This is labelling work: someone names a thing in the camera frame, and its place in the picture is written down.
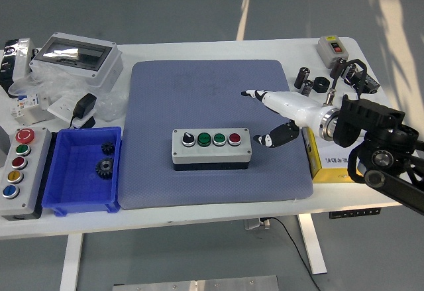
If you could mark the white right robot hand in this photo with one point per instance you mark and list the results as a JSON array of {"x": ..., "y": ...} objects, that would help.
[{"x": 291, "y": 105}]

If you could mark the grey four-button control box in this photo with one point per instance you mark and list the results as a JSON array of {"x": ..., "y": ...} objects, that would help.
[{"x": 210, "y": 153}]

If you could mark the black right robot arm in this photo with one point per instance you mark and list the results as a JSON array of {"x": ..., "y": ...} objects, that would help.
[{"x": 371, "y": 118}]

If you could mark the grey five-button control box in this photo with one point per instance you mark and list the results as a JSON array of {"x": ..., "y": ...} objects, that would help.
[{"x": 31, "y": 175}]

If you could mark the black cylindrical capacitor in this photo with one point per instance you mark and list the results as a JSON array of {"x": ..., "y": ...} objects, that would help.
[
  {"x": 306, "y": 87},
  {"x": 349, "y": 72},
  {"x": 302, "y": 78},
  {"x": 335, "y": 69}
]

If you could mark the black hex nut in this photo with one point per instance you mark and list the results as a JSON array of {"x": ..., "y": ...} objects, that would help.
[{"x": 322, "y": 85}]

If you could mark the yellow and white cardboard box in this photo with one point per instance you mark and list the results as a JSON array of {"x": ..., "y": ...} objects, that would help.
[{"x": 326, "y": 171}]

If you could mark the black module with green terminal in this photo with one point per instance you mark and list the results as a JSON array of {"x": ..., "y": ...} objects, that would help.
[{"x": 372, "y": 85}]

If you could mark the blue-grey table mat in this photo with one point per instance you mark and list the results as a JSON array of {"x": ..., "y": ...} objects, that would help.
[{"x": 159, "y": 105}]

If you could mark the white table leg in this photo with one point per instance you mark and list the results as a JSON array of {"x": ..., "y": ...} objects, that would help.
[
  {"x": 314, "y": 251},
  {"x": 70, "y": 261}
]

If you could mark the small black bevel gear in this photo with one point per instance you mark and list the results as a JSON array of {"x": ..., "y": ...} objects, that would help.
[{"x": 108, "y": 148}]

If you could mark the large black bevel gear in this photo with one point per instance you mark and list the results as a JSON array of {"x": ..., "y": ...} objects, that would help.
[{"x": 105, "y": 168}]

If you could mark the grey metal plate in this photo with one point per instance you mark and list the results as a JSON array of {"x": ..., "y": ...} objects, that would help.
[{"x": 195, "y": 284}]

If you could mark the black power adapter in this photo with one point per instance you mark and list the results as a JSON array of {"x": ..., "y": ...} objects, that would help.
[{"x": 84, "y": 105}]

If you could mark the blue plastic bin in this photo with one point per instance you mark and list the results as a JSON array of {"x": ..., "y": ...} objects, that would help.
[{"x": 79, "y": 188}]

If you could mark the clear plastic bag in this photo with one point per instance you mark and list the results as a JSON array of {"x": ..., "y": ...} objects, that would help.
[{"x": 63, "y": 82}]

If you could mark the black-white device in plastic wrap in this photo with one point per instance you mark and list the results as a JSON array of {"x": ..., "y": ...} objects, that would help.
[{"x": 20, "y": 59}]

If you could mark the grey push-button power switch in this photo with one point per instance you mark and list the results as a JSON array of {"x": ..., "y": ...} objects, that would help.
[{"x": 326, "y": 54}]

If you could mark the grey under-table bracket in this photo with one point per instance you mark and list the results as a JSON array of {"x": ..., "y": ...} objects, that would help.
[{"x": 253, "y": 224}]

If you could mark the grey enclosure with clear lid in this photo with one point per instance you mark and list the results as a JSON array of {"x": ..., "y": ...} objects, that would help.
[{"x": 106, "y": 69}]

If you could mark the white wall socket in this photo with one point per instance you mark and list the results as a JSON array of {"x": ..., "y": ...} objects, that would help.
[{"x": 61, "y": 107}]

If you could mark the grey metal rail piece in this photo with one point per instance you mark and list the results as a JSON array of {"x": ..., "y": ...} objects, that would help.
[{"x": 36, "y": 117}]

